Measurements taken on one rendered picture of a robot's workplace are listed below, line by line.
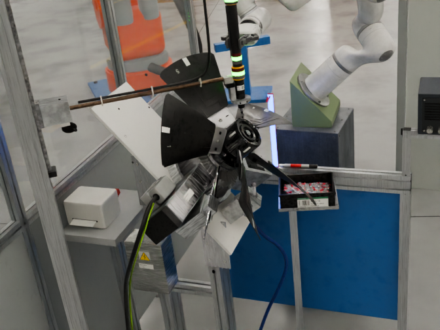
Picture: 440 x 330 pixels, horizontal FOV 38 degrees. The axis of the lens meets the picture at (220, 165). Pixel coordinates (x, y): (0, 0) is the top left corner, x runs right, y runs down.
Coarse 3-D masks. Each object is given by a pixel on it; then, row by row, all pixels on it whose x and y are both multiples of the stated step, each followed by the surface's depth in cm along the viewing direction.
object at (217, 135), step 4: (216, 128) 213; (220, 128) 214; (224, 128) 216; (216, 132) 214; (224, 132) 216; (216, 136) 214; (220, 136) 216; (224, 136) 217; (220, 140) 216; (224, 140) 217; (212, 144) 214; (216, 144) 215; (220, 144) 217; (212, 148) 215; (220, 148) 217; (212, 152) 215; (216, 152) 217; (220, 152) 218
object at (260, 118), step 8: (248, 104) 252; (240, 112) 246; (248, 112) 246; (256, 112) 246; (264, 112) 248; (272, 112) 250; (248, 120) 237; (256, 120) 237; (264, 120) 238; (272, 120) 241; (280, 120) 244; (288, 120) 248
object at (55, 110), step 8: (64, 96) 210; (40, 104) 206; (48, 104) 205; (56, 104) 205; (64, 104) 206; (40, 112) 206; (48, 112) 205; (56, 112) 206; (64, 112) 207; (40, 120) 207; (48, 120) 206; (56, 120) 207; (64, 120) 208; (72, 120) 209
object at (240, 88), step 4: (240, 80) 220; (236, 84) 221; (240, 84) 221; (236, 88) 222; (240, 88) 221; (244, 88) 222; (236, 92) 222; (240, 92) 222; (244, 92) 223; (236, 96) 223; (240, 96) 223; (244, 96) 223; (244, 104) 225; (240, 108) 225
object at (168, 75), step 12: (180, 60) 226; (192, 60) 228; (204, 60) 229; (168, 72) 224; (192, 72) 226; (216, 72) 228; (180, 84) 224; (204, 84) 225; (216, 84) 226; (180, 96) 223; (192, 96) 224; (204, 96) 224; (216, 96) 225; (192, 108) 223; (204, 108) 224; (216, 108) 224
